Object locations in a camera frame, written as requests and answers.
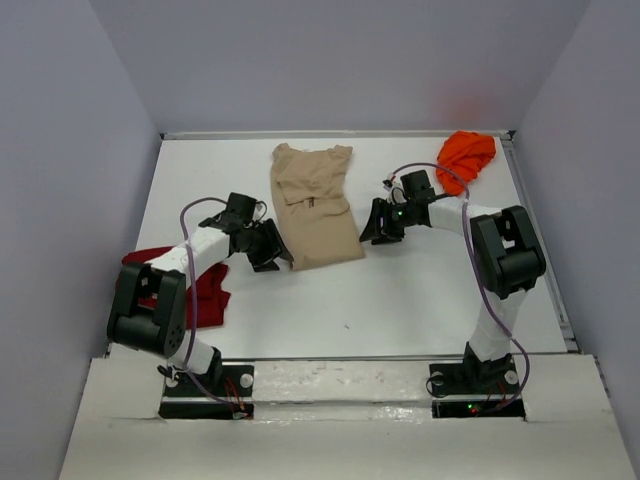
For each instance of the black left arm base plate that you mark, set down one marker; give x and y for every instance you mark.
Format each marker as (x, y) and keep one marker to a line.
(231, 398)

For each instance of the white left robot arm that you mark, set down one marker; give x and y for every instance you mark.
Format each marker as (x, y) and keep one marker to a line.
(155, 307)

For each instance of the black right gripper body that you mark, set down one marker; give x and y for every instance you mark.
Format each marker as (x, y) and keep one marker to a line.
(395, 218)

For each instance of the orange t shirt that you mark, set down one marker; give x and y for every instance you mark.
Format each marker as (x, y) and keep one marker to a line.
(464, 154)

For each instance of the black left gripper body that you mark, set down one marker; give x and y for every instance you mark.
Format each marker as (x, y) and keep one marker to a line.
(262, 244)

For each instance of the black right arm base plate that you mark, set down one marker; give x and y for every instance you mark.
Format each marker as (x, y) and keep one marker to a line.
(454, 397)

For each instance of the dark red t shirt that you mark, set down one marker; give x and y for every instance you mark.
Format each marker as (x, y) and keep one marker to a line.
(212, 298)

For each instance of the beige t shirt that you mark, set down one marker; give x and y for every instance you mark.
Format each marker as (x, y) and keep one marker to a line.
(313, 214)

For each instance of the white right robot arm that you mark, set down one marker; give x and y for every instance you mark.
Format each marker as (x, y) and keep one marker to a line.
(506, 258)

